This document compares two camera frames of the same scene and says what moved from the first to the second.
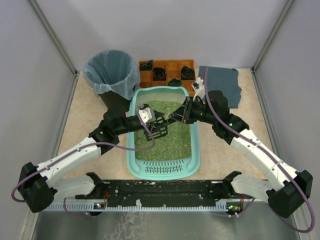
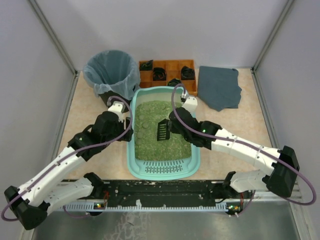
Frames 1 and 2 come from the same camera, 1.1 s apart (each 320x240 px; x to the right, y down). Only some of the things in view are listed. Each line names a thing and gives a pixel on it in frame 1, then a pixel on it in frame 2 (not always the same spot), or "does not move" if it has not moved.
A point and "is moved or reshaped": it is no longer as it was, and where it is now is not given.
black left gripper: x=152 y=125 to x=127 y=125
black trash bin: x=114 y=102 does not move
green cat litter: x=176 y=145 does not move
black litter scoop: x=158 y=128 is moved or reshaped
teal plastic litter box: x=177 y=156 does not move
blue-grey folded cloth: x=223 y=79 does not move
